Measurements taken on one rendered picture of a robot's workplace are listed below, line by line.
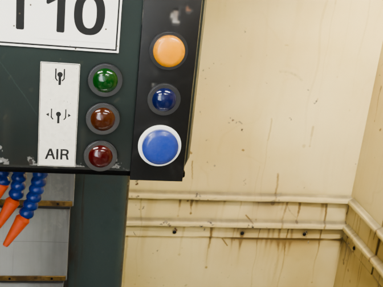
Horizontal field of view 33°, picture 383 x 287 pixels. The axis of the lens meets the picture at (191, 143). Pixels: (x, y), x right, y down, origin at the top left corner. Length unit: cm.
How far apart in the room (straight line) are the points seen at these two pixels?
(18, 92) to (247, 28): 113
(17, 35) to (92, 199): 82
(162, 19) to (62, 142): 13
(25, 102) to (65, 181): 71
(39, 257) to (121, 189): 21
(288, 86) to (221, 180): 30
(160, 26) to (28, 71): 11
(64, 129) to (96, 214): 79
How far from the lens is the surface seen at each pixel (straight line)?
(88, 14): 50
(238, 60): 161
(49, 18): 50
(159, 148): 52
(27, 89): 52
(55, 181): 122
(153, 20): 50
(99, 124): 51
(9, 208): 75
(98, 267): 136
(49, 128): 52
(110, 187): 128
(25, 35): 50
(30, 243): 129
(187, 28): 51
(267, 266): 187
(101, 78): 50
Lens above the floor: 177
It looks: 19 degrees down
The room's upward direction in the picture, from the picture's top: 6 degrees clockwise
